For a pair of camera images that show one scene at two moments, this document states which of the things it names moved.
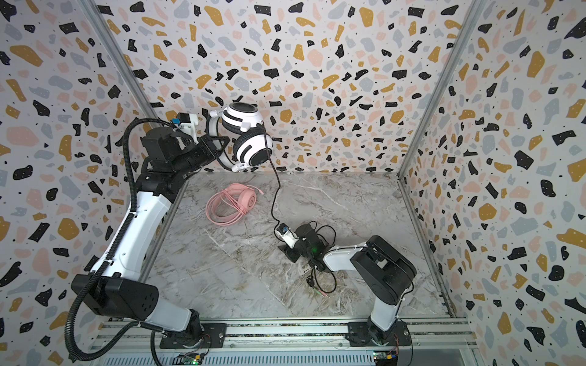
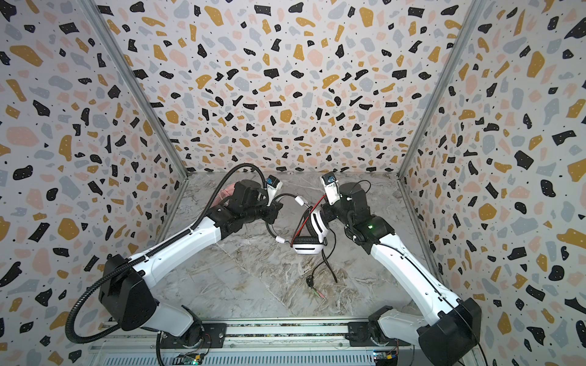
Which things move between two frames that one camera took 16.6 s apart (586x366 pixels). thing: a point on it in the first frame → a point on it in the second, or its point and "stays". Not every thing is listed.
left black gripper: (207, 143) → (274, 209)
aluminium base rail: (426, 336) stays
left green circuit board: (190, 359) stays
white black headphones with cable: (241, 126) → (311, 235)
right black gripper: (291, 248) → (328, 213)
